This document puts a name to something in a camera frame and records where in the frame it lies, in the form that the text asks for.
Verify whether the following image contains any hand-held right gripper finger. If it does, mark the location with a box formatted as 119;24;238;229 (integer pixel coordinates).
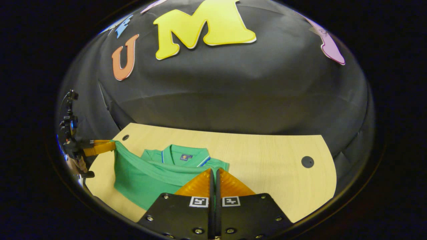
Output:
137;168;215;240
215;168;294;240

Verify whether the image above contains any green T-shirt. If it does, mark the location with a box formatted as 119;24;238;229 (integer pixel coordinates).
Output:
113;140;231;211

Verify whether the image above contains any black backdrop cloth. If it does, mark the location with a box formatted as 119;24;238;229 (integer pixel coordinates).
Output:
55;0;376;189

